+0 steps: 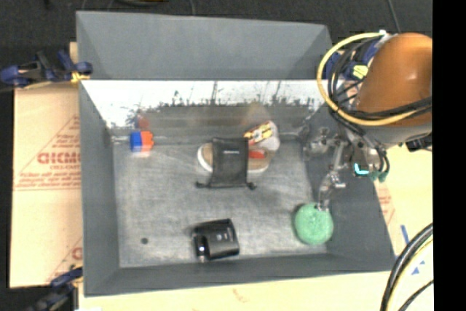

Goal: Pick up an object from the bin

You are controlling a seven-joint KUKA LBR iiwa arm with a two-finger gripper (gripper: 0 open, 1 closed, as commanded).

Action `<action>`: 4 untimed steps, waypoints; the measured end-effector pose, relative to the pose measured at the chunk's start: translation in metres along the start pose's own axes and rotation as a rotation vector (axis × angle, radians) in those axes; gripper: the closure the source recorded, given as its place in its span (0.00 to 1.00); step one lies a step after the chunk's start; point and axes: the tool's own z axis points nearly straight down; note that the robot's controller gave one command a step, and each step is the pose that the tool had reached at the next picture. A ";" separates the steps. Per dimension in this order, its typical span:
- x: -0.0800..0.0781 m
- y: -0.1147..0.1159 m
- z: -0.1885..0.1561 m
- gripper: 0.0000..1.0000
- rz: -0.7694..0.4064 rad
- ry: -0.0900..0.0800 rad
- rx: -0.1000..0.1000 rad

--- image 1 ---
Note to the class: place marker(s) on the black plastic device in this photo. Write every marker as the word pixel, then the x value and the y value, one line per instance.
pixel 216 240

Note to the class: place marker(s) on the grey metal bin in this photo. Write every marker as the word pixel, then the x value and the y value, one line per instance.
pixel 174 200

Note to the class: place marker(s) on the blue and orange toy block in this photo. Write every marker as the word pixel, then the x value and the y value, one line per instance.
pixel 141 141

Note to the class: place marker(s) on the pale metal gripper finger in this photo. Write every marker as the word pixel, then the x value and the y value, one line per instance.
pixel 320 145
pixel 329 185

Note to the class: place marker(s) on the green round sponge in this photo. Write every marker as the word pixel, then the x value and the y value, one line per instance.
pixel 313 224

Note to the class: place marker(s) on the black cylinder on white bracket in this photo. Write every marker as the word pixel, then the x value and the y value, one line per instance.
pixel 418 142

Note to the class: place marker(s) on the white packet red yellow print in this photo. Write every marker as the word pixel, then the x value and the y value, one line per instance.
pixel 265 136

